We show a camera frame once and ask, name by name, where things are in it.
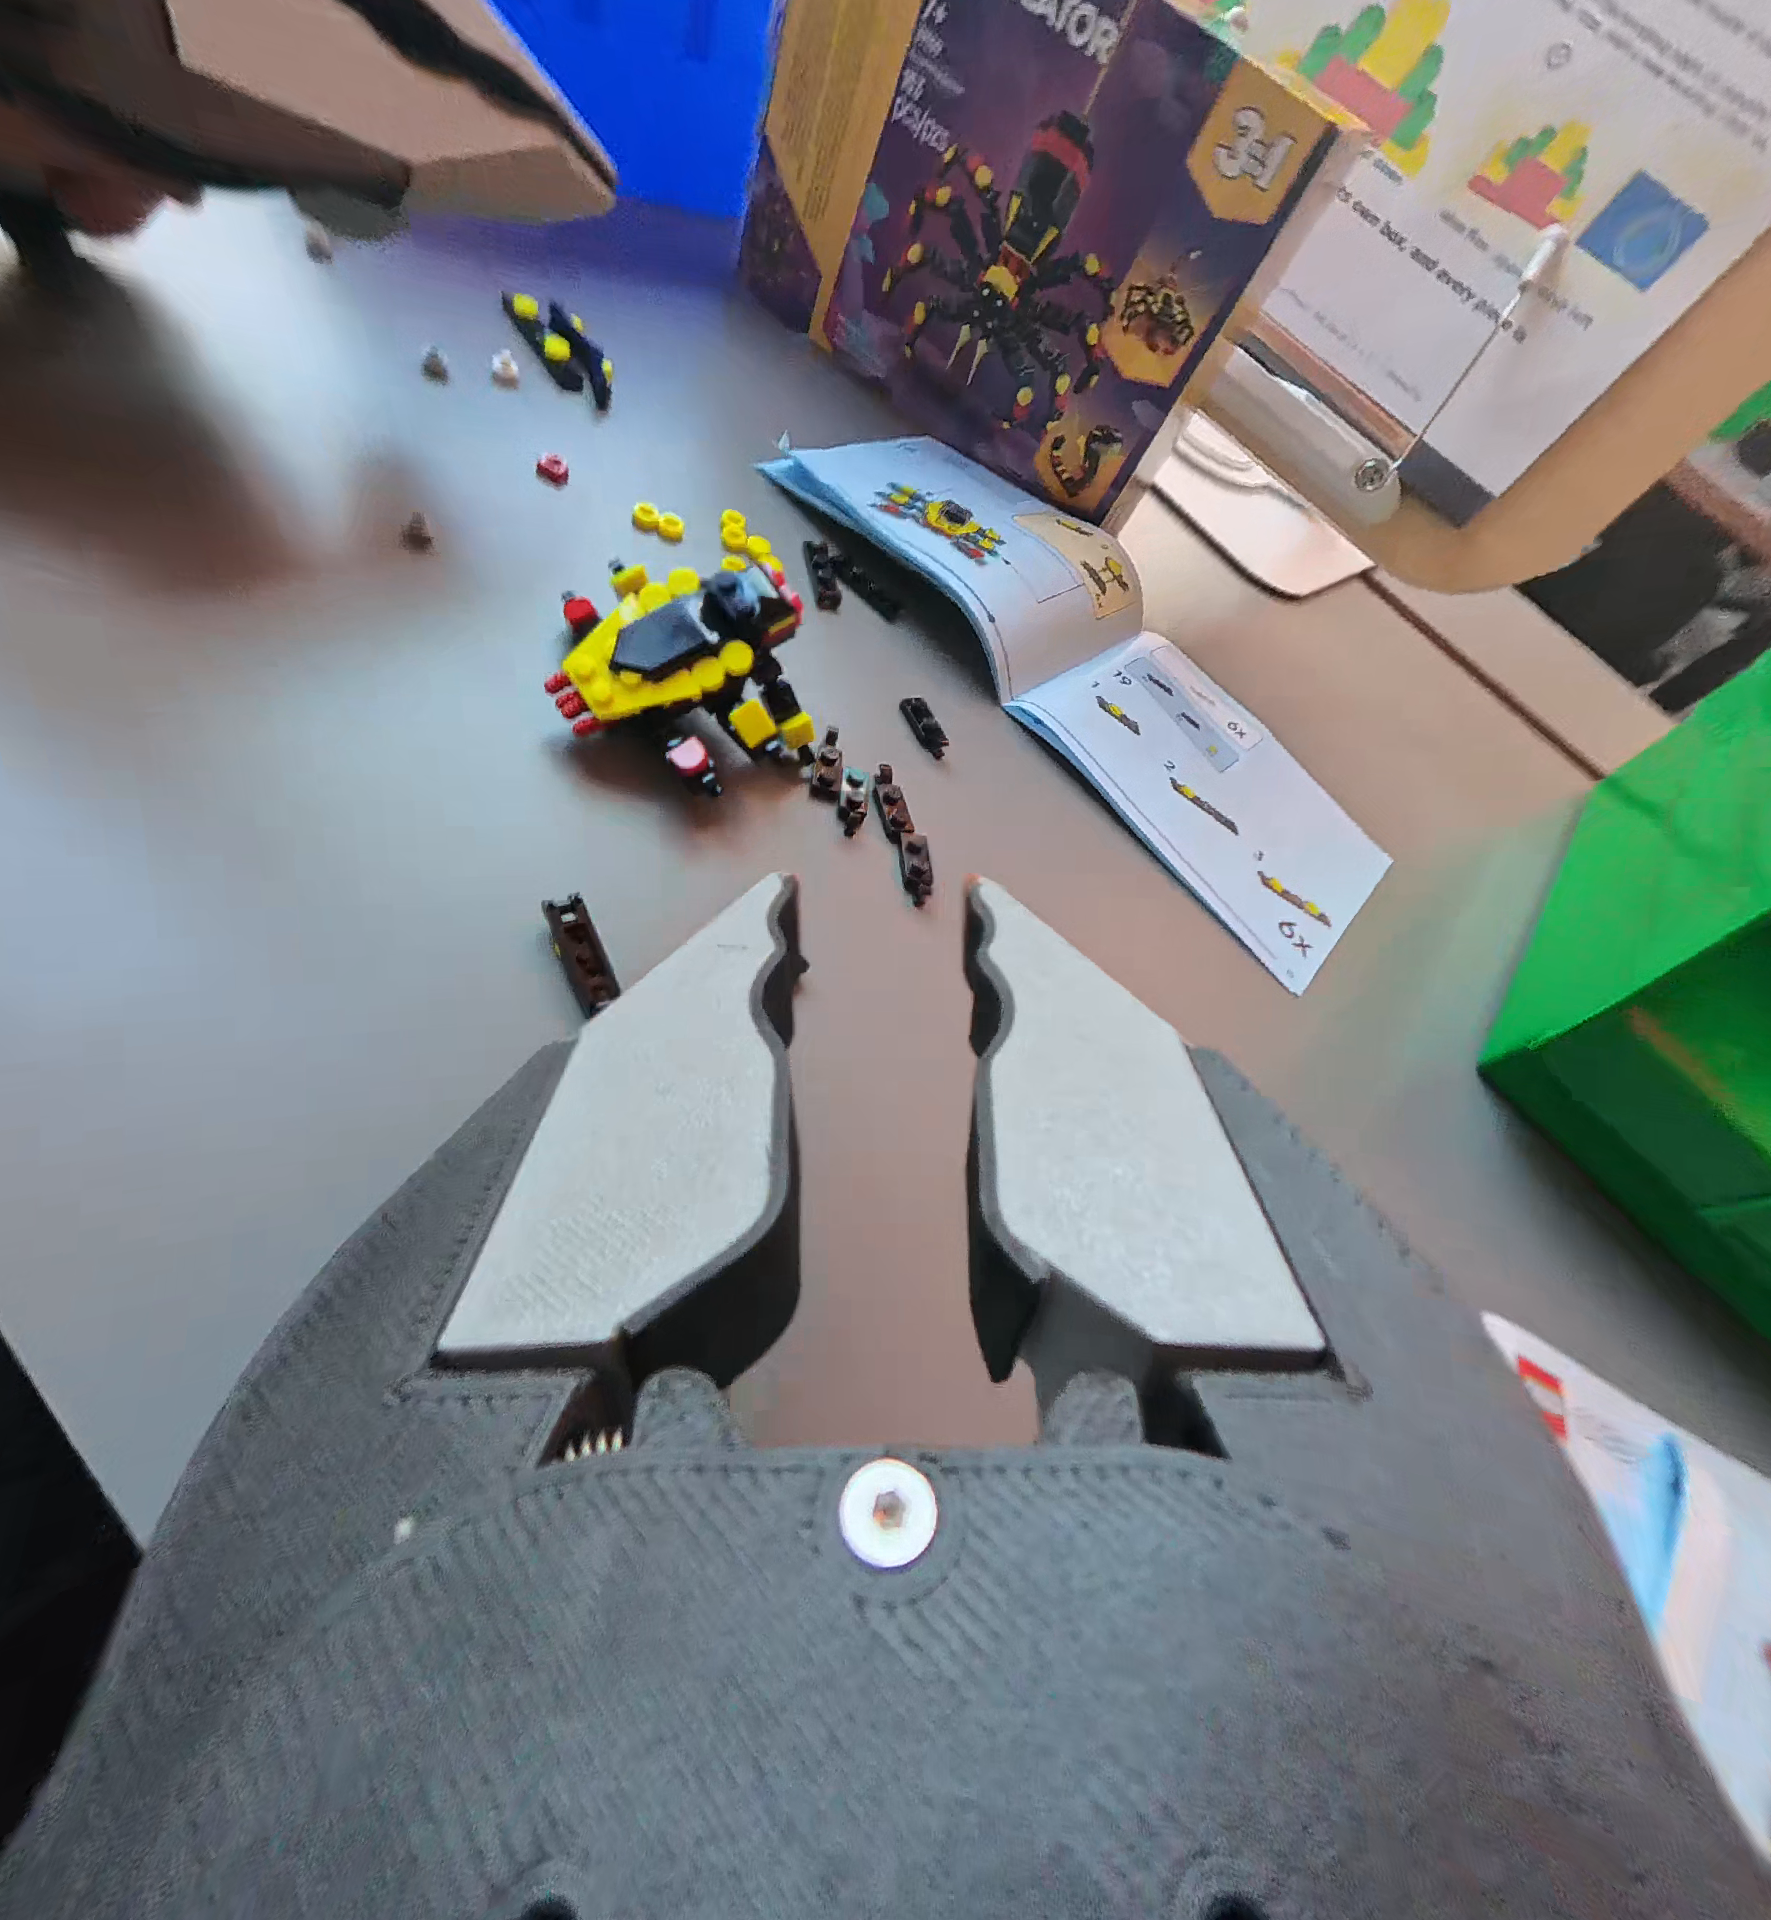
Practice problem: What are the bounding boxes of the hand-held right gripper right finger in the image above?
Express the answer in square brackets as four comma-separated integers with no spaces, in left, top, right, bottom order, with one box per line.
[961,877,1330,1388]

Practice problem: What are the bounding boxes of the black yellow lego leg strip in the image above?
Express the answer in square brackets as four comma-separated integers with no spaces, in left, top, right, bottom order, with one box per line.
[501,286,617,409]

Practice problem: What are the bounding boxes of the blue box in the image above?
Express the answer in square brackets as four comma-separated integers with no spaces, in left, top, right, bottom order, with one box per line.
[487,0,781,220]

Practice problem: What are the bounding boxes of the yellow black lego model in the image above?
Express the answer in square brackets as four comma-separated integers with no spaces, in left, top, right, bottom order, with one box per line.
[543,556,823,798]

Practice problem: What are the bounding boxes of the rounded light wooden panel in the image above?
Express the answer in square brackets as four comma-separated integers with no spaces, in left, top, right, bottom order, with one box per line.
[1364,186,1771,596]

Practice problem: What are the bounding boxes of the printed lego leaflet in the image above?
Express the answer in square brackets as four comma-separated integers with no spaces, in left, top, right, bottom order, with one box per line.
[1484,1310,1771,1915]

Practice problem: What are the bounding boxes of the scattered small lego pieces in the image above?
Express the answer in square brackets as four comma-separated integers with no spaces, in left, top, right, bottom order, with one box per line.
[302,220,954,913]

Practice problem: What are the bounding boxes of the green plastic bin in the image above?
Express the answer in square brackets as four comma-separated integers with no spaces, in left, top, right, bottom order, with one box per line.
[1476,600,1771,1411]

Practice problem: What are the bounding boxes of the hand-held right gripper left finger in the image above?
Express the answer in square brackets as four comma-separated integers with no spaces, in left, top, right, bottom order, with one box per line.
[432,873,807,1392]

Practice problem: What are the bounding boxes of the purple spider lego box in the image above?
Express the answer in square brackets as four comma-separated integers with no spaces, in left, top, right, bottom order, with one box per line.
[738,0,1374,528]

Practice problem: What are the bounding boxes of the open lego instruction booklet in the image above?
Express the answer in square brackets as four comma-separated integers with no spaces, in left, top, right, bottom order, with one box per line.
[758,435,1396,1000]

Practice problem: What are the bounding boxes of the dark brown lego piece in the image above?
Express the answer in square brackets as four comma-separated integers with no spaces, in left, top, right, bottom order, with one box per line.
[542,894,622,1019]

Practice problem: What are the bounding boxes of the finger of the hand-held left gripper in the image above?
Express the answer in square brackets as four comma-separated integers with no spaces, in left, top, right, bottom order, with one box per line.
[0,0,621,215]

